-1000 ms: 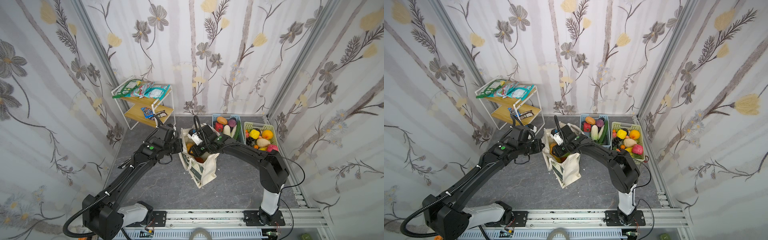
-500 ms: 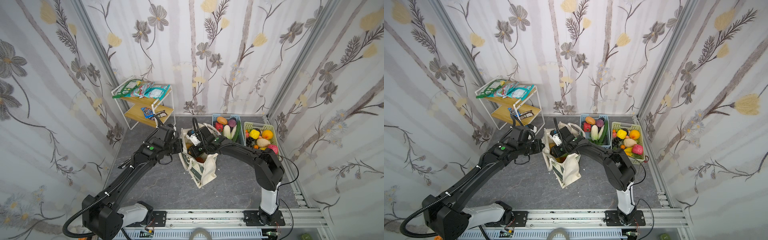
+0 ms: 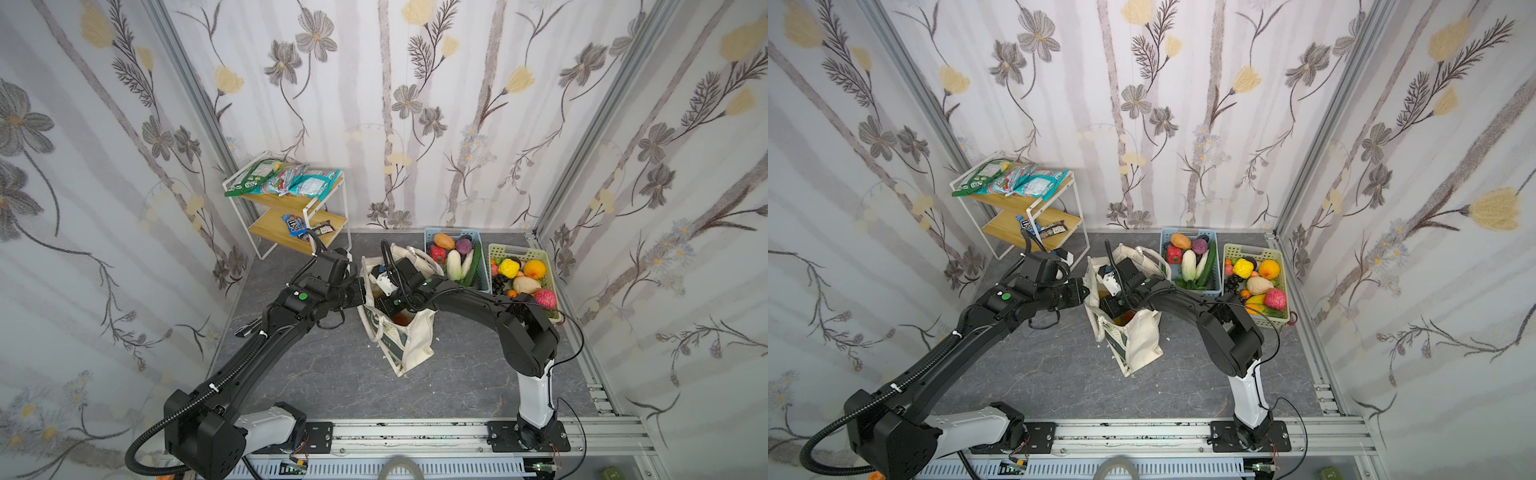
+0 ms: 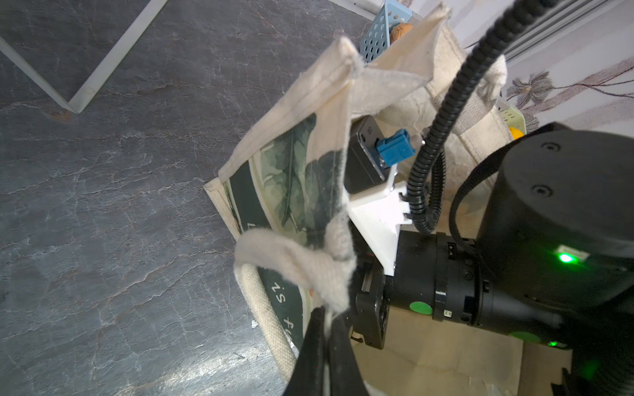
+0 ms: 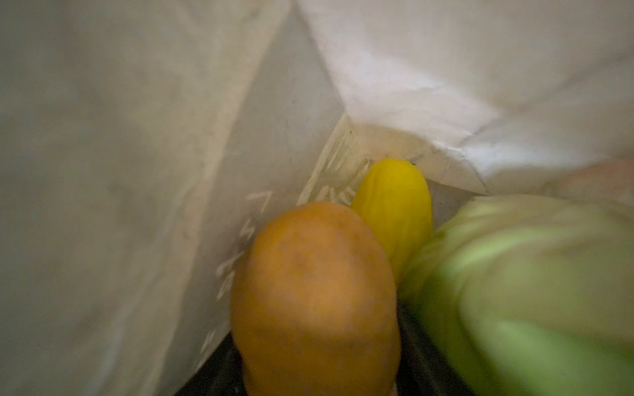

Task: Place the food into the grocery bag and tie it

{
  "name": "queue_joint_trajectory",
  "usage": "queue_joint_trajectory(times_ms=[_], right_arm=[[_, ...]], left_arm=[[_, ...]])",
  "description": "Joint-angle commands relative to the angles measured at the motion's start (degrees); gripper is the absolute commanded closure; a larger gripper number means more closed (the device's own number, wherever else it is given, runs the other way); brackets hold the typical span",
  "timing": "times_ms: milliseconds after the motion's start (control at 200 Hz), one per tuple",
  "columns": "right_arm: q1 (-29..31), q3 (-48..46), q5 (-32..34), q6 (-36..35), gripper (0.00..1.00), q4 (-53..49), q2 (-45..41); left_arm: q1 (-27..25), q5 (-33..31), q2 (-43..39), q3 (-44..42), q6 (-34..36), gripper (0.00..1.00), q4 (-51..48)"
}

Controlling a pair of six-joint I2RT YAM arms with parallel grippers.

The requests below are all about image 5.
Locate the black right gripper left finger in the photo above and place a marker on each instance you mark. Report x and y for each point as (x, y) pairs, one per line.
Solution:
(220, 375)

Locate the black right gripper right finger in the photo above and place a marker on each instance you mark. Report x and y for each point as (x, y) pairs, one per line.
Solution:
(423, 370)

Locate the orange bell pepper toy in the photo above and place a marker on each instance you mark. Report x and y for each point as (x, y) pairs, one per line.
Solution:
(313, 307)

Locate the green cabbage toy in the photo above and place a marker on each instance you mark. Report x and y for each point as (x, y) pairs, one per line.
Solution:
(530, 295)

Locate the yellow banana toy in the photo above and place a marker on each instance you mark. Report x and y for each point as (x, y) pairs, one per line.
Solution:
(394, 200)

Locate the cream canvas grocery bag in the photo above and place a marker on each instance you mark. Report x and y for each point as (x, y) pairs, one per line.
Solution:
(143, 143)

